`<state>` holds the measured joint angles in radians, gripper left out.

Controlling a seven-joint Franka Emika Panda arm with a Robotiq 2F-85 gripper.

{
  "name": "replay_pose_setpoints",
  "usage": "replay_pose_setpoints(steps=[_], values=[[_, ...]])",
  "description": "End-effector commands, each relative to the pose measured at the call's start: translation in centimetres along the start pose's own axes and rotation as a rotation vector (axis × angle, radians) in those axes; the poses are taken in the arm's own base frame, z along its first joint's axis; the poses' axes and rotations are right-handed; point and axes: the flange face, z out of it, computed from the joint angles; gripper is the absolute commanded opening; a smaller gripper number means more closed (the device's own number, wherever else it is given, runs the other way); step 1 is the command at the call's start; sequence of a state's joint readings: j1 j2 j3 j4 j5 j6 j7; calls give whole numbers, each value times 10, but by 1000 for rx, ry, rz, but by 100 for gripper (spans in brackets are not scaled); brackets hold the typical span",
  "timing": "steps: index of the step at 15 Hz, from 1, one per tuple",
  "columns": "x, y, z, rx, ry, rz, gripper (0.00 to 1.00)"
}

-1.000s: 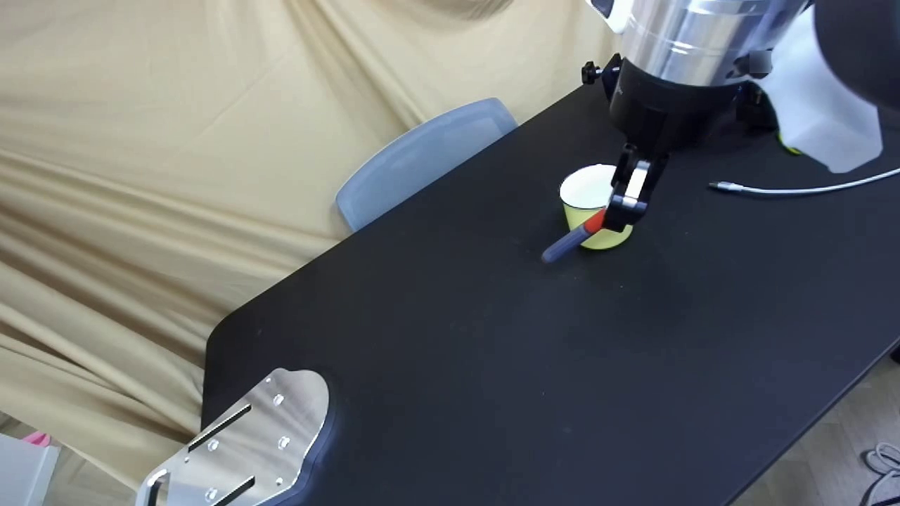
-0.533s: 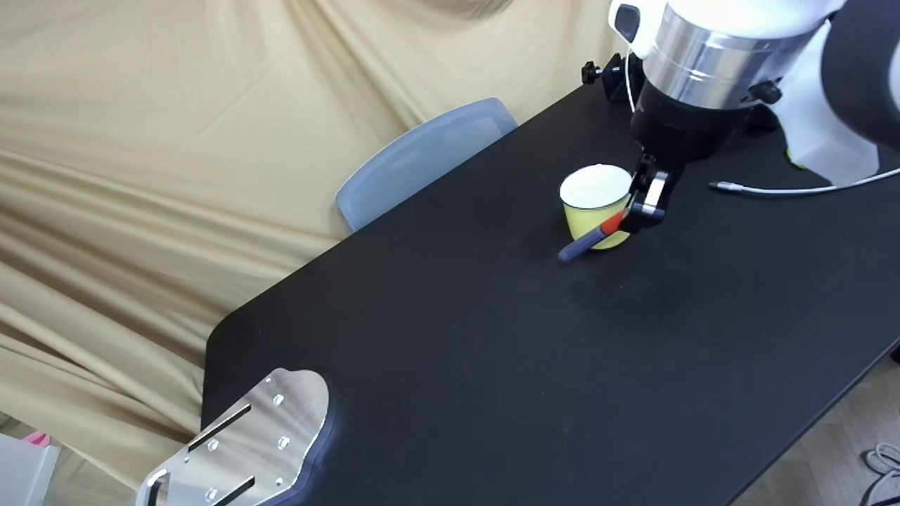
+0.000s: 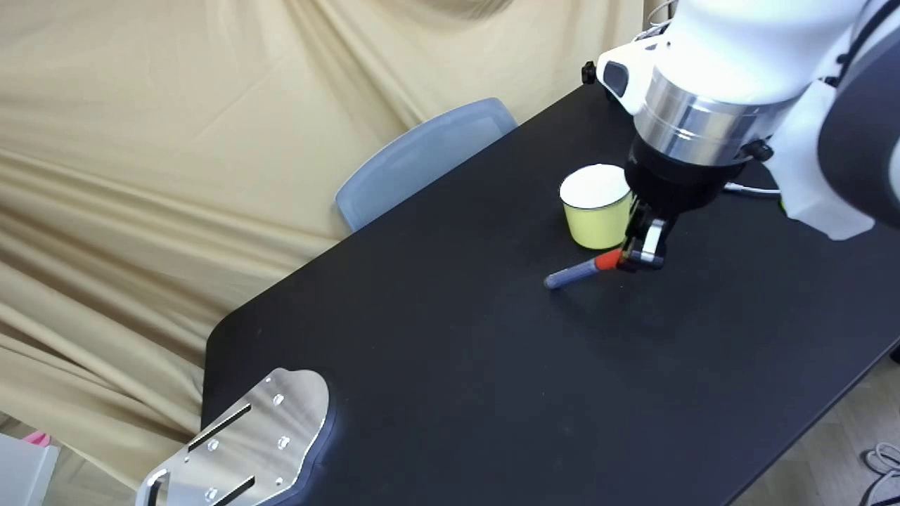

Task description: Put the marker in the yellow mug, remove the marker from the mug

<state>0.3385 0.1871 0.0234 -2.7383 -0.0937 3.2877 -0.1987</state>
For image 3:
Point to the yellow enamel mug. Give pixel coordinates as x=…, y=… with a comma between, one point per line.
x=591, y=220

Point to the white plastic box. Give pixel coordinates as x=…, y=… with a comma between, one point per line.
x=23, y=473

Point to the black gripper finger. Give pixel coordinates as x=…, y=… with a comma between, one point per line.
x=655, y=242
x=632, y=240

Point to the beige cloth backdrop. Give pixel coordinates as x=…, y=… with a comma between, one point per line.
x=141, y=186

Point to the grey marker with red cap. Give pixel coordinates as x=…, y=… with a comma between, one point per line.
x=577, y=270

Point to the grey-blue chair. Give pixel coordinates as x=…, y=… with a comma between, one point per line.
x=411, y=165

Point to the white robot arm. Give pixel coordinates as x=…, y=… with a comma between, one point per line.
x=749, y=57

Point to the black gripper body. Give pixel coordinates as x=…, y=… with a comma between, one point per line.
x=680, y=183

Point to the grey chair base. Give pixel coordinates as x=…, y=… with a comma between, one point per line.
x=885, y=473

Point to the silver metal plate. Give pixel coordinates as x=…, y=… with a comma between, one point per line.
x=254, y=439

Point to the black camera rig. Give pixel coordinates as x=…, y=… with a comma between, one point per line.
x=591, y=74

